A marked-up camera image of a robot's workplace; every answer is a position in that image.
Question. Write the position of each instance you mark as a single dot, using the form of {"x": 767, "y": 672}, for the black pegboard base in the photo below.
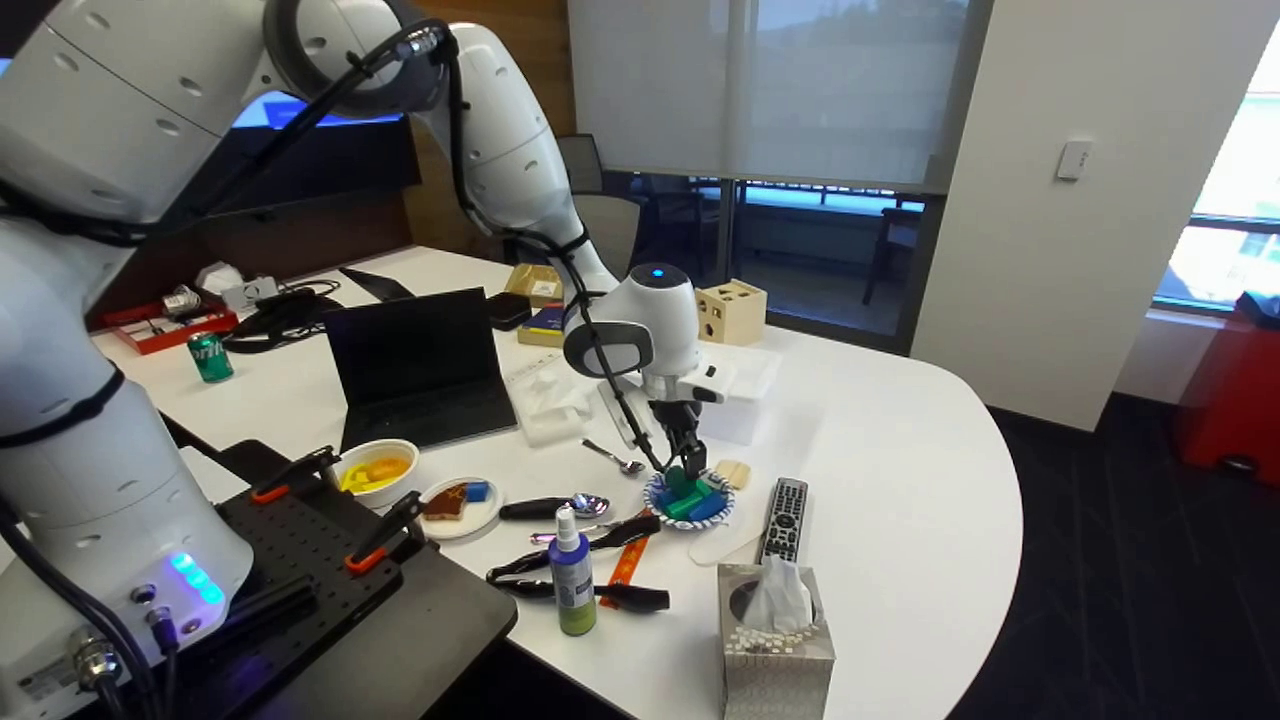
{"x": 315, "y": 544}

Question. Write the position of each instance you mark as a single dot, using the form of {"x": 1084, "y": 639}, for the blue spray bottle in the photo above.
{"x": 575, "y": 586}

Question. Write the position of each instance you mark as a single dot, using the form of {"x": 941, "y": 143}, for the grey tissue box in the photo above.
{"x": 774, "y": 662}

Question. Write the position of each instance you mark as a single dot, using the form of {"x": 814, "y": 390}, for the black laptop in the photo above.
{"x": 420, "y": 361}

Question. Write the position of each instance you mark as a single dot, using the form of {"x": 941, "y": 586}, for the grey remote control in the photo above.
{"x": 787, "y": 518}

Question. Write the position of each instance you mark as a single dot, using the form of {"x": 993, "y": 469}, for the grey office chair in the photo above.
{"x": 606, "y": 222}

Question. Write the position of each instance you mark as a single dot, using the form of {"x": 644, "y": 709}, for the brown block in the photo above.
{"x": 444, "y": 500}

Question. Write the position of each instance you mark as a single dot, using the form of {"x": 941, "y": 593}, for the green can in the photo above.
{"x": 210, "y": 361}

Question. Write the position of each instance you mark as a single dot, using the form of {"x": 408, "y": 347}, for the white plate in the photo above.
{"x": 461, "y": 521}

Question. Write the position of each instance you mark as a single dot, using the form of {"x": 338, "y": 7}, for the green cylinder block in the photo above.
{"x": 687, "y": 513}

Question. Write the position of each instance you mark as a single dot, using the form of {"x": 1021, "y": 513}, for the small wooden piece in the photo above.
{"x": 735, "y": 472}

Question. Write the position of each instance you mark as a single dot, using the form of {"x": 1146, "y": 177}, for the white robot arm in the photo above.
{"x": 80, "y": 440}

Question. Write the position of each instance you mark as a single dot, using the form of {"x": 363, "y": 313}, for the orange black clamp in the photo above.
{"x": 381, "y": 543}
{"x": 293, "y": 479}

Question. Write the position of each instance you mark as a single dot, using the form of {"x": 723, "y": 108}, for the small blue block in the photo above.
{"x": 476, "y": 488}

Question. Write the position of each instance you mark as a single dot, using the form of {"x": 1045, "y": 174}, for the red bin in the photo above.
{"x": 1232, "y": 400}

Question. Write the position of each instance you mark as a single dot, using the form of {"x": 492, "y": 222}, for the white light switch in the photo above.
{"x": 1073, "y": 160}

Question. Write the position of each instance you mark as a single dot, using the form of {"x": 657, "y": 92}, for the silver spoon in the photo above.
{"x": 613, "y": 459}

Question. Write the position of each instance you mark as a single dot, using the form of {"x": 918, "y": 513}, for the red tray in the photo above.
{"x": 173, "y": 331}

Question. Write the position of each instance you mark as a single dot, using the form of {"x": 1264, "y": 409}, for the blue cylinder block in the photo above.
{"x": 718, "y": 499}

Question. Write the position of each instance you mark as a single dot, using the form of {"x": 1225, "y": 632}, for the white bowl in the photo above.
{"x": 376, "y": 449}

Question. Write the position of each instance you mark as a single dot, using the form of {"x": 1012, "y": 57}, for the wooden cube box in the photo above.
{"x": 735, "y": 309}

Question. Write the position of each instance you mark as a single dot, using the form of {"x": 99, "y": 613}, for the blue patterned bowl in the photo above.
{"x": 664, "y": 513}

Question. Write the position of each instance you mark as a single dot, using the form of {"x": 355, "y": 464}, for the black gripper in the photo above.
{"x": 683, "y": 420}

